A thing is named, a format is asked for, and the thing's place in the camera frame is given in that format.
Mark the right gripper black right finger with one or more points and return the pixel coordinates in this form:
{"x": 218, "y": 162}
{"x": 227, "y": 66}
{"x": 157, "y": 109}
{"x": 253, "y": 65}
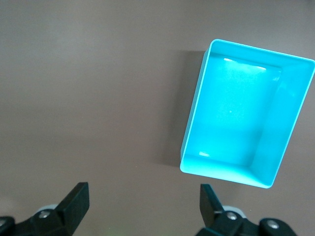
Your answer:
{"x": 221, "y": 223}

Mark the brown table cloth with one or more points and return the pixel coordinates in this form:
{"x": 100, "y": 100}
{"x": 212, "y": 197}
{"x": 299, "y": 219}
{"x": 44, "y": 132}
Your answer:
{"x": 86, "y": 98}

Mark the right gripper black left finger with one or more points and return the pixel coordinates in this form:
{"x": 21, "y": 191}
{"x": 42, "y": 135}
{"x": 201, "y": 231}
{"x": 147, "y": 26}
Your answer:
{"x": 66, "y": 216}

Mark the teal plastic bin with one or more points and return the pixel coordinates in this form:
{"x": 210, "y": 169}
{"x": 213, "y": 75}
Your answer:
{"x": 233, "y": 110}

